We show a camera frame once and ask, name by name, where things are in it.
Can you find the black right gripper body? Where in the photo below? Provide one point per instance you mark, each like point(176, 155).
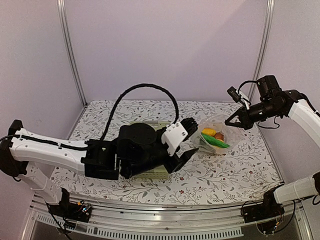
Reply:
point(249, 121)

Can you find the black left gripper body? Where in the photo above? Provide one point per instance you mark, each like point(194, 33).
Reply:
point(138, 167)

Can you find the brown potato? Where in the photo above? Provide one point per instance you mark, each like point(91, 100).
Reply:
point(219, 136)

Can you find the clear zip top bag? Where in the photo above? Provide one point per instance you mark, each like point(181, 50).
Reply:
point(232, 135)

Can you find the yellow lemon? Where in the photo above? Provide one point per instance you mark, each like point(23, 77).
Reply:
point(209, 132)

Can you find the bright green cucumber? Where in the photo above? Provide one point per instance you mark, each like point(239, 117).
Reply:
point(214, 142)

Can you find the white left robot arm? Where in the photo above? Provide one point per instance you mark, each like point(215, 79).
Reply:
point(21, 151)

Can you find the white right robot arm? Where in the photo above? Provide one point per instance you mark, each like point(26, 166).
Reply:
point(296, 106)

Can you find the pale green perforated basket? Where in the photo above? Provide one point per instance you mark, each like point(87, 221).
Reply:
point(158, 172)

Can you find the floral tablecloth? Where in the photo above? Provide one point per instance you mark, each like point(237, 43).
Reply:
point(241, 174)

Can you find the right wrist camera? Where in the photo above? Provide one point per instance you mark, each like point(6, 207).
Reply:
point(239, 97)

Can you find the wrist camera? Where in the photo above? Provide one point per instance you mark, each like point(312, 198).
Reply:
point(178, 132)
point(239, 97)

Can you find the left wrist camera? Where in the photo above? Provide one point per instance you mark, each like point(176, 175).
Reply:
point(178, 132)

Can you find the aluminium front rail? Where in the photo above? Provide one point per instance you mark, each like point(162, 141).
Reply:
point(120, 220)

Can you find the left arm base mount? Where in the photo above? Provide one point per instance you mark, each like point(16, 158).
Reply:
point(80, 211)

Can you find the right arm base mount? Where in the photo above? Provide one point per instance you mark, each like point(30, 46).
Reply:
point(269, 212)

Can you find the right aluminium corner post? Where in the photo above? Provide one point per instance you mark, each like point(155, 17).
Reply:
point(265, 37)

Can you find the aluminium corner post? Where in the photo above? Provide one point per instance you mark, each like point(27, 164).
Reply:
point(265, 37)
point(61, 7)

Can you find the left aluminium corner post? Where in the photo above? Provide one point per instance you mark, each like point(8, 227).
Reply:
point(61, 7)

